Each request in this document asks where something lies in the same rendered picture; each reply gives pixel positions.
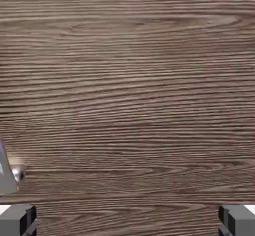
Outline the brown wooden cabinet door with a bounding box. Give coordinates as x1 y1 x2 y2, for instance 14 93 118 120
0 0 255 236

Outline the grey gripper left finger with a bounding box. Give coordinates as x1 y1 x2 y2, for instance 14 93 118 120
0 204 37 236

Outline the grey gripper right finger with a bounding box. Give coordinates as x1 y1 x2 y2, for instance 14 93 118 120
218 204 255 236

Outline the silver metal door handle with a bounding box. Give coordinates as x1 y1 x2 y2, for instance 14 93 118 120
0 139 26 196

